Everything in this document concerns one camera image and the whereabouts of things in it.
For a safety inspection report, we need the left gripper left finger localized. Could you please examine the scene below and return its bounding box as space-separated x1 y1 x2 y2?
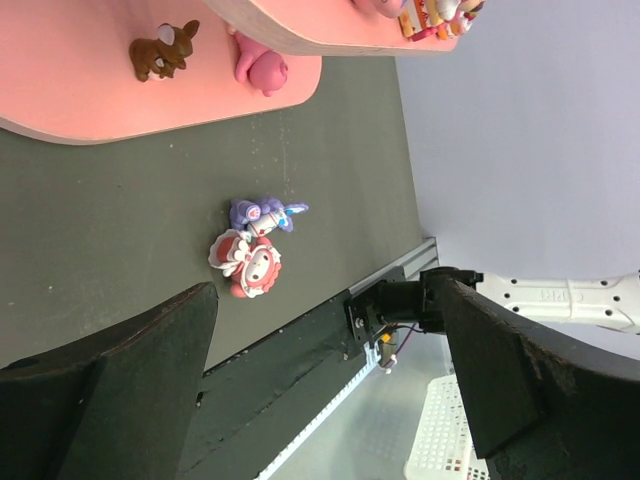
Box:
1 282 218 479

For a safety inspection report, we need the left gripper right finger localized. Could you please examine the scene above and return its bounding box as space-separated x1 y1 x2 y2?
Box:
442 280 639 480

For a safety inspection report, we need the red strawberry cake toy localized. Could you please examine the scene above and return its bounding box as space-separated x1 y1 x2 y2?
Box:
399 0 485 42

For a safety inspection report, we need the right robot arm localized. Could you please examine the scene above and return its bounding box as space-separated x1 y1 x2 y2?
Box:
344 266 639 360

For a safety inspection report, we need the pink three-tier toy shelf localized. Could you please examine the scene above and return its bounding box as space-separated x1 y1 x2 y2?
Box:
1 1 456 145

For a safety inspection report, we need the pink figure toy on shelf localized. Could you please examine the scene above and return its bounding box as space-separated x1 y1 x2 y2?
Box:
227 26 289 97

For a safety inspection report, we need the white perforated basket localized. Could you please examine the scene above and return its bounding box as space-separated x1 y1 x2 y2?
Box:
403 374 490 480

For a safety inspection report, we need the pink bonnet melody toy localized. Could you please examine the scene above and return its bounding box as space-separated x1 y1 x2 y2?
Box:
208 229 282 299

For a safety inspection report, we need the purple bunny striped shirt toy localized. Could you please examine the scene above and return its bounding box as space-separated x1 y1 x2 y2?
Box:
229 196 309 238

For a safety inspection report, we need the small brown bear toy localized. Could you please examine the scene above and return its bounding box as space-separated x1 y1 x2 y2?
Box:
128 20 200 82

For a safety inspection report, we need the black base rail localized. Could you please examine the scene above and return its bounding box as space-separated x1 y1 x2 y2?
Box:
177 290 373 480

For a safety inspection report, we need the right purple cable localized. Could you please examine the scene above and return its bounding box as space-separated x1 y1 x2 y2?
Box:
379 322 421 376

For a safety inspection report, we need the white slotted cable duct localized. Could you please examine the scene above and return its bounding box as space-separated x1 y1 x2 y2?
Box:
255 345 381 480

